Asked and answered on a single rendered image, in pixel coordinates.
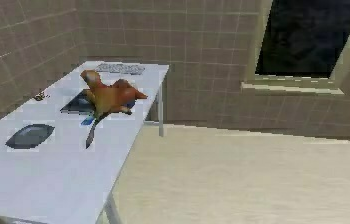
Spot dark window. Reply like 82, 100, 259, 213
241, 0, 350, 96

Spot orange parrot figurine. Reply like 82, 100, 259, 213
79, 69, 149, 150

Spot grey keyboard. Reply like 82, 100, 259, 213
94, 62, 146, 76

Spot white table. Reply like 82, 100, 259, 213
0, 60, 171, 224

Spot small brown keys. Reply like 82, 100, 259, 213
33, 91, 50, 102

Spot dark grey oval dish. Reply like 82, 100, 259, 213
5, 123, 56, 150

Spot black flat tablet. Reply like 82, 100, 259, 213
59, 89, 96, 115

